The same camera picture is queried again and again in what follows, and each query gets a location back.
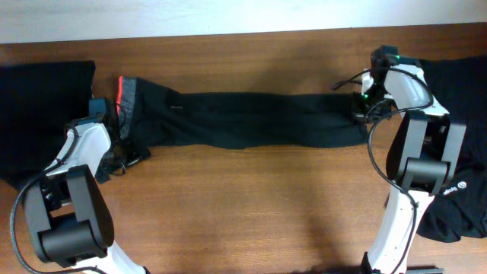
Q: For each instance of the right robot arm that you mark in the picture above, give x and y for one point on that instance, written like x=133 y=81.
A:
x=423 y=155

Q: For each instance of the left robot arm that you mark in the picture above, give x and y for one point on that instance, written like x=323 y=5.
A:
x=68 y=220

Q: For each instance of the black clothes pile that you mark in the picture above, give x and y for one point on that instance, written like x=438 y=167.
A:
x=460 y=208

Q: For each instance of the black leggings red waistband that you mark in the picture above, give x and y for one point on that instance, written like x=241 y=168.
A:
x=155 y=115

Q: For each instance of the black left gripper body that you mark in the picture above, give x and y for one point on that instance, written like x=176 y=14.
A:
x=122 y=156

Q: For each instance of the folded black clothes stack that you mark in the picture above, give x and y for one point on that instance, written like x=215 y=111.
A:
x=37 y=101

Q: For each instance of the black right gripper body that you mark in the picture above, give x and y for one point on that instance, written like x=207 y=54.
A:
x=375 y=106

